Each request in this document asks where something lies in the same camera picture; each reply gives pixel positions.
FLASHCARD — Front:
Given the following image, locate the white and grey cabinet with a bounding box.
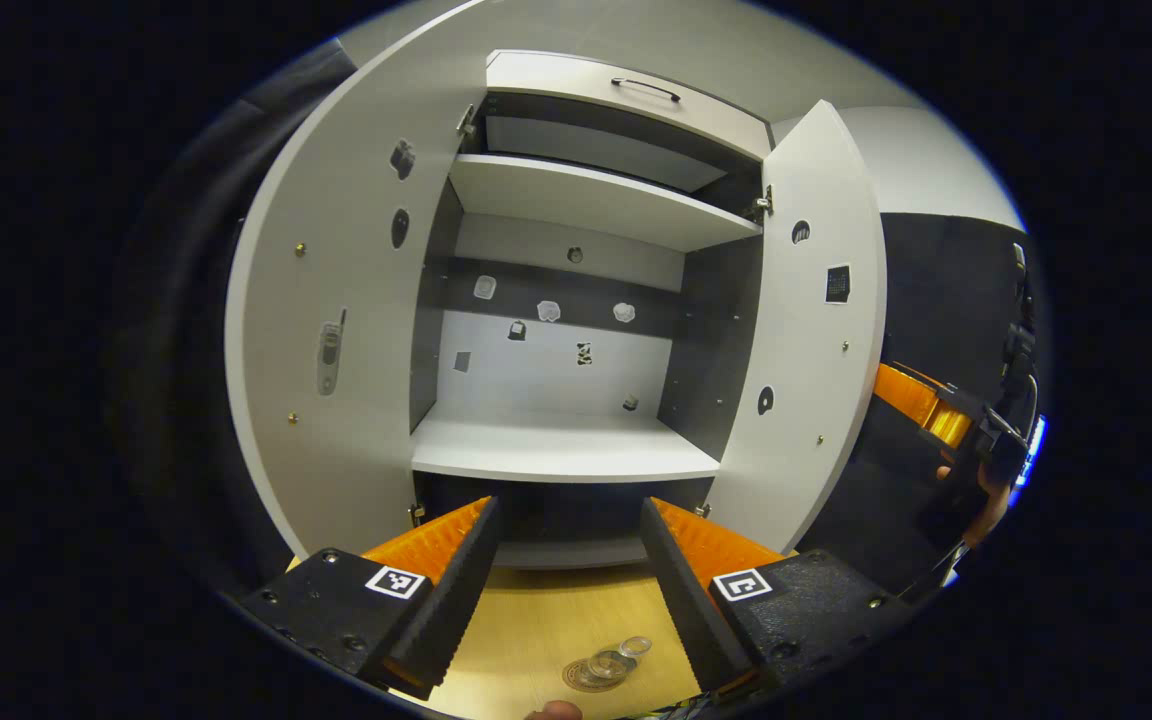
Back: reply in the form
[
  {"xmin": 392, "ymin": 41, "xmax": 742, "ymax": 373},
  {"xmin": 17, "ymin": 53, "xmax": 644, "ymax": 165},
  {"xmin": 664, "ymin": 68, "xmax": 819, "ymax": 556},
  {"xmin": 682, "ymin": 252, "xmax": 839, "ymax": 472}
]
[{"xmin": 408, "ymin": 50, "xmax": 775, "ymax": 571}]

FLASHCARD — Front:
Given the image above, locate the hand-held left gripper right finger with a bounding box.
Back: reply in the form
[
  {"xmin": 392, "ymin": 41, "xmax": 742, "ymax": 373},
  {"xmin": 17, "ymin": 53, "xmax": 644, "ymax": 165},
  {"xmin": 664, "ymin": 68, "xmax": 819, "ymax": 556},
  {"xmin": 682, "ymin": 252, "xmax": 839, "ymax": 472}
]
[{"xmin": 639, "ymin": 497, "xmax": 912, "ymax": 696}]

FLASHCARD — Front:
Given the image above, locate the clear plastic bottle green label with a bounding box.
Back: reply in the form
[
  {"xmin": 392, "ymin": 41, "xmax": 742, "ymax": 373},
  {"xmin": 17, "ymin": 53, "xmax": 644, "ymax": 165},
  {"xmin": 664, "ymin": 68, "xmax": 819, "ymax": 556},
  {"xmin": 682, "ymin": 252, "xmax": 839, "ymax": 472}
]
[{"xmin": 586, "ymin": 635, "xmax": 654, "ymax": 684}]

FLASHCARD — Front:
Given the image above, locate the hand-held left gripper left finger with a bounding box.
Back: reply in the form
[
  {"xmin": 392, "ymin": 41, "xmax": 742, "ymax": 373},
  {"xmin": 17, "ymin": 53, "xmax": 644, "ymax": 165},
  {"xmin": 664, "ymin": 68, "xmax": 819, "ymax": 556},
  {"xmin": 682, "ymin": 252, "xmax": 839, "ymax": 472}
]
[{"xmin": 236, "ymin": 495, "xmax": 502, "ymax": 701}]

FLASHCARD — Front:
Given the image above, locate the black backdrop cloth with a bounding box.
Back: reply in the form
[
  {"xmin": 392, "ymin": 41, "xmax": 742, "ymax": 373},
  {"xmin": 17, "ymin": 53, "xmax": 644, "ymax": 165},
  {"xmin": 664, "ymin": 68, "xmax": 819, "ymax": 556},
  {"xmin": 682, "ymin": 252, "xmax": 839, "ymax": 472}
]
[
  {"xmin": 796, "ymin": 212, "xmax": 1037, "ymax": 591},
  {"xmin": 116, "ymin": 40, "xmax": 357, "ymax": 591}
]

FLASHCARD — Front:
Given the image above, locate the white cabinet shelf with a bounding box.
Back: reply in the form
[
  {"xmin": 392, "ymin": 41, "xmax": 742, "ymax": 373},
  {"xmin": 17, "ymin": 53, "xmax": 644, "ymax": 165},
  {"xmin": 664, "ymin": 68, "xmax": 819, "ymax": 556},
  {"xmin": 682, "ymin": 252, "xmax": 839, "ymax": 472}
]
[{"xmin": 448, "ymin": 153, "xmax": 765, "ymax": 253}]

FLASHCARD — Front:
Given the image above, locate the computer screen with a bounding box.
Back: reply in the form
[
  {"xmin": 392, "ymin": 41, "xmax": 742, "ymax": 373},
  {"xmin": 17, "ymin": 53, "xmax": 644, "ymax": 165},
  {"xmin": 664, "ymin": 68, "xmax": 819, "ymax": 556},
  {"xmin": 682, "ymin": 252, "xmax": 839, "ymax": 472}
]
[{"xmin": 1011, "ymin": 415, "xmax": 1049, "ymax": 491}]

